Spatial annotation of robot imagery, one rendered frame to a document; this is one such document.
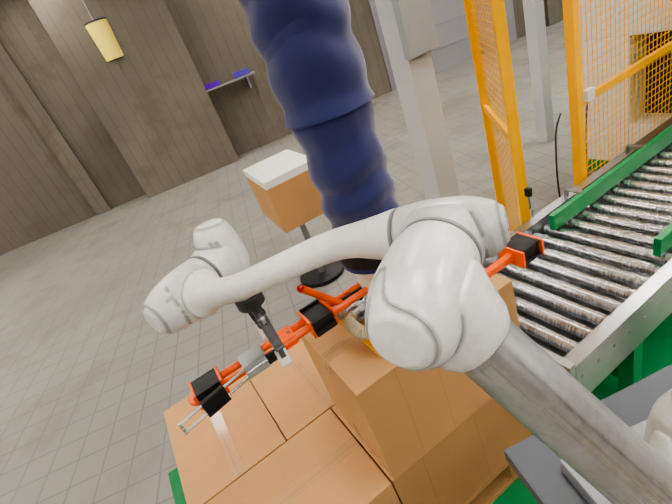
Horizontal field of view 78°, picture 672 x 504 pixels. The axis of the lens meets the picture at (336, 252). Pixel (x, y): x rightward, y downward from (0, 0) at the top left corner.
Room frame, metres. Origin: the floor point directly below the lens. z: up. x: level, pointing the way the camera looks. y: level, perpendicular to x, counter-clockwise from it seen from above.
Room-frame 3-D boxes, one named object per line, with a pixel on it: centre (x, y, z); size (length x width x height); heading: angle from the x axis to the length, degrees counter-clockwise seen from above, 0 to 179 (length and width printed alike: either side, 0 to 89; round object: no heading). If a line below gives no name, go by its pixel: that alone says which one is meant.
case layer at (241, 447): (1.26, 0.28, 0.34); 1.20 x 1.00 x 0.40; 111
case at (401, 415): (1.09, -0.12, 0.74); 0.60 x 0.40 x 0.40; 110
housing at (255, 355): (0.93, 0.32, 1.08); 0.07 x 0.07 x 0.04; 20
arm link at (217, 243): (0.93, 0.26, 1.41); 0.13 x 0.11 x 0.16; 143
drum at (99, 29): (8.57, 2.33, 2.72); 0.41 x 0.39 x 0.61; 94
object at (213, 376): (0.88, 0.45, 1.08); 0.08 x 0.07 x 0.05; 110
